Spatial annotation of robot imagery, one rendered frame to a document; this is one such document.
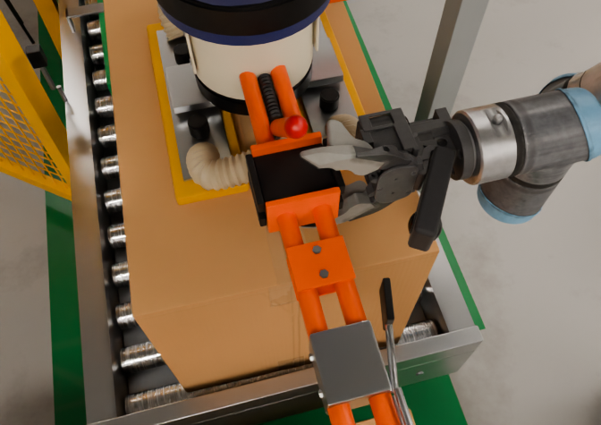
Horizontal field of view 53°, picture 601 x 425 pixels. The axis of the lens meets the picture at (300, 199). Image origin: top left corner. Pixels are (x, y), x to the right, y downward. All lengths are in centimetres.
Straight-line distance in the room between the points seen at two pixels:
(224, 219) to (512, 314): 121
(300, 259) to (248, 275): 16
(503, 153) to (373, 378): 29
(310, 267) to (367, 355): 10
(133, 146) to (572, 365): 137
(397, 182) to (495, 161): 11
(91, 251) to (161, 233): 44
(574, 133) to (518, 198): 13
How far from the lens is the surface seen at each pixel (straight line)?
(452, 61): 135
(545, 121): 73
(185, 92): 88
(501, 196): 84
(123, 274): 126
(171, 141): 87
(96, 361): 116
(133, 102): 95
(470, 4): 125
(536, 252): 197
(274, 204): 63
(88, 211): 129
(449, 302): 117
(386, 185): 68
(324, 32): 99
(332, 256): 62
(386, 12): 250
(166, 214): 83
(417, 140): 71
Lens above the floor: 165
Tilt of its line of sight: 59 degrees down
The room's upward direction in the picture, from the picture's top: straight up
